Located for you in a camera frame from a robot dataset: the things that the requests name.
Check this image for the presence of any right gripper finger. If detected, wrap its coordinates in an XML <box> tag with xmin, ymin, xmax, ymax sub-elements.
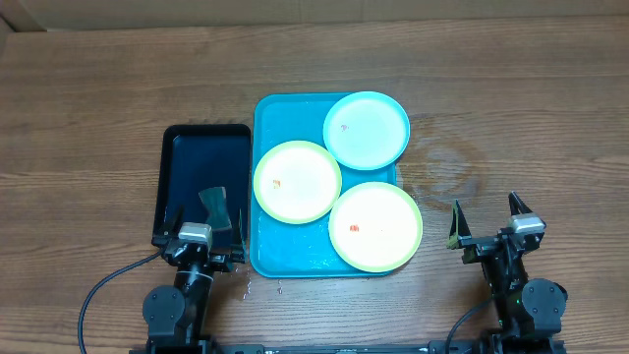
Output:
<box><xmin>446</xmin><ymin>200</ymin><xmax>472</xmax><ymax>249</ymax></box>
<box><xmin>508</xmin><ymin>191</ymin><xmax>532</xmax><ymax>215</ymax></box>

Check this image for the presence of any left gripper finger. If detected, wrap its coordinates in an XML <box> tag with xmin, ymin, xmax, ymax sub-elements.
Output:
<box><xmin>161</xmin><ymin>206</ymin><xmax>185</xmax><ymax>240</ymax></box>
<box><xmin>231</xmin><ymin>210</ymin><xmax>245</xmax><ymax>252</ymax></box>

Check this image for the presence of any green plate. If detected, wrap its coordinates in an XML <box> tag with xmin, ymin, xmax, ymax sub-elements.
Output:
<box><xmin>328</xmin><ymin>182</ymin><xmax>424</xmax><ymax>273</ymax></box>
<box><xmin>253</xmin><ymin>141</ymin><xmax>342</xmax><ymax>224</ymax></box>

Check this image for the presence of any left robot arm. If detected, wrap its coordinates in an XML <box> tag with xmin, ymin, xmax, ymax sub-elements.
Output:
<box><xmin>143</xmin><ymin>207</ymin><xmax>246</xmax><ymax>354</ymax></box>

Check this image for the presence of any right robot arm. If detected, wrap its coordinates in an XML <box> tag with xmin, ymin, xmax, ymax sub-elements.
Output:
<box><xmin>446</xmin><ymin>192</ymin><xmax>568</xmax><ymax>353</ymax></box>

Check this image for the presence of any black plastic tray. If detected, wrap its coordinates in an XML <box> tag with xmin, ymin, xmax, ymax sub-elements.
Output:
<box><xmin>151</xmin><ymin>124</ymin><xmax>252</xmax><ymax>239</ymax></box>

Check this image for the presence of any light blue plate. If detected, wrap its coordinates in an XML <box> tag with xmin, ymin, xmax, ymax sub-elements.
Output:
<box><xmin>322</xmin><ymin>91</ymin><xmax>411</xmax><ymax>170</ymax></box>

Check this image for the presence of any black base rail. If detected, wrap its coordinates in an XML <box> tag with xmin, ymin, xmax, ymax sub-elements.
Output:
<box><xmin>128</xmin><ymin>338</ymin><xmax>567</xmax><ymax>354</ymax></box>

